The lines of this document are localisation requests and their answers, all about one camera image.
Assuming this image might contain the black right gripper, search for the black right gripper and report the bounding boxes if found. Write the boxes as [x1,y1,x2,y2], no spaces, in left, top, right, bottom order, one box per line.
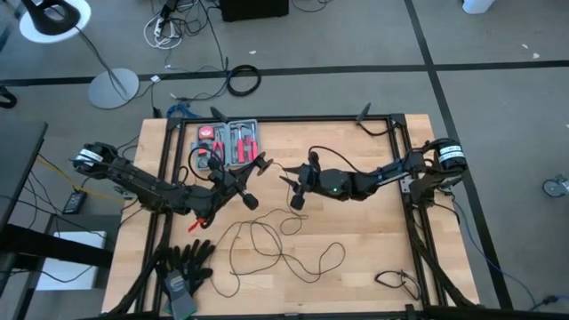
[279,164,325,212]

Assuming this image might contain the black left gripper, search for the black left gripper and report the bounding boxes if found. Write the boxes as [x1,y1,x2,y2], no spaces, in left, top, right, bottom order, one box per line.
[207,154,267,212]

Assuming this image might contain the long thin black cord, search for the long thin black cord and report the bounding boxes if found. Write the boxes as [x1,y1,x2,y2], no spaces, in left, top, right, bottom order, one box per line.
[207,153,348,299]

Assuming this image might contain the black work glove grey cuff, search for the black work glove grey cuff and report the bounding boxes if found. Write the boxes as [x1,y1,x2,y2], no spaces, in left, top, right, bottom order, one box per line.
[156,246,199,320]

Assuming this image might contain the grey round stand base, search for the grey round stand base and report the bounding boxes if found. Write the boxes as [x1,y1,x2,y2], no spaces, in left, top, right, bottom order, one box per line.
[86,67,140,111]

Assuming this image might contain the black power adapter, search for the black power adapter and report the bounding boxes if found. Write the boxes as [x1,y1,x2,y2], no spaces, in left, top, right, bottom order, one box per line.
[61,189,89,216]

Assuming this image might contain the black box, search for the black box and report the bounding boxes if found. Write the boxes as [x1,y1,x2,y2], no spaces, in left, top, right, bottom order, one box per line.
[219,0,291,23]

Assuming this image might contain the white power strip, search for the white power strip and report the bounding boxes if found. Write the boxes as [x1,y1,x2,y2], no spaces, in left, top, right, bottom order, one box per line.
[142,11,184,51]

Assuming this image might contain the white cabinet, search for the white cabinet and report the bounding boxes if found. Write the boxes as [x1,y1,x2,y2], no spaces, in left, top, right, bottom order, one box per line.
[35,229,108,292]

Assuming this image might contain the black desk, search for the black desk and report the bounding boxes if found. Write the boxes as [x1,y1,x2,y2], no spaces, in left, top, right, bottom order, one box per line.
[0,120,115,270]

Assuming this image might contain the white container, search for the white container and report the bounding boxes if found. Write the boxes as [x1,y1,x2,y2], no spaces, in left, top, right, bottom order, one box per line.
[461,0,496,15]

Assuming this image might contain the grey caster wheel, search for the grey caster wheel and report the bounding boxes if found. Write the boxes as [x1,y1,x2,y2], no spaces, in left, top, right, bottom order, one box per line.
[541,174,569,198]

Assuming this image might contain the black floor plug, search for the black floor plug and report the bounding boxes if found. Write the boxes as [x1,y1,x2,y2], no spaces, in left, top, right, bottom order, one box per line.
[530,293,562,312]

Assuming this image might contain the red handled hammer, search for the red handled hammer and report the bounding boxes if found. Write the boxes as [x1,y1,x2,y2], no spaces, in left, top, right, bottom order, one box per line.
[229,123,250,164]

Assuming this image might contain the long red handled screwdriver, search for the long red handled screwdriver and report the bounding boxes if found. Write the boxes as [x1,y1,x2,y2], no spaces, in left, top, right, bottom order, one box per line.
[246,124,260,163]

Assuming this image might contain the red handled pliers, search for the red handled pliers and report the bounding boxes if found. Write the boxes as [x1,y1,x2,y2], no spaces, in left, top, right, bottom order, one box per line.
[211,129,226,160]

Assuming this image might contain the black pointed bracket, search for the black pointed bracket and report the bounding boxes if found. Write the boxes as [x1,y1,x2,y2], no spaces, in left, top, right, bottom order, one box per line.
[355,101,373,123]
[209,105,230,124]

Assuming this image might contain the black frame cable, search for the black frame cable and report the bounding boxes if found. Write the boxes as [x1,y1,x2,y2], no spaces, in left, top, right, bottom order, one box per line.
[357,120,396,138]

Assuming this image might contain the blue cable bundle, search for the blue cable bundle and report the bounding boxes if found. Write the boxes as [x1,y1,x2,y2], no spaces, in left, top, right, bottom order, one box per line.
[165,101,193,120]

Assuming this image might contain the coiled black floor cable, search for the coiled black floor cable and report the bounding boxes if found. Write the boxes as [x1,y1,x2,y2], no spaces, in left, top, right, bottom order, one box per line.
[226,63,263,98]

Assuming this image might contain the small tangled black cord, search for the small tangled black cord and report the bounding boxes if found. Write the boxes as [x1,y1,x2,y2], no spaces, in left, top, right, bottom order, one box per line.
[374,268,422,302]

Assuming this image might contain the blue floor cable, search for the blue floor cable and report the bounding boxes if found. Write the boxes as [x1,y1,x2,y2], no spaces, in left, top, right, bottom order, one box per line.
[452,199,540,308]

